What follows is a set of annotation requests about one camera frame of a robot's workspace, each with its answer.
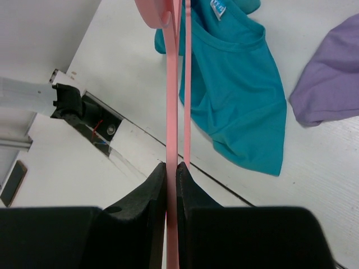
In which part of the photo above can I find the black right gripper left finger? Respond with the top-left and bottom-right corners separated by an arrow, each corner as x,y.
89,163 -> 167,268

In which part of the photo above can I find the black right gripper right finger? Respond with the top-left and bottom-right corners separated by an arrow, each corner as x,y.
176,162 -> 223,268

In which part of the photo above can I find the teal t shirt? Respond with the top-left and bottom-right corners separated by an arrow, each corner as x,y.
153,0 -> 287,177

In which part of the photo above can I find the pink plastic hanger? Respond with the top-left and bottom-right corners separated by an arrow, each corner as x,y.
135,1 -> 192,268

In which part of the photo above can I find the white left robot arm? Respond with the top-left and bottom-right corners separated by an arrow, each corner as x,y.
1,77 -> 57,117

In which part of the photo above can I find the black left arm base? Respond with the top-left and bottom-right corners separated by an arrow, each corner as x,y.
51,83 -> 123,157

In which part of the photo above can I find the purple t shirt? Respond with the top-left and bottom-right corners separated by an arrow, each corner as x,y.
289,15 -> 358,127

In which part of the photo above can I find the dark flat object on floor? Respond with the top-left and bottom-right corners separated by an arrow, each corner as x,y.
1,160 -> 27,208

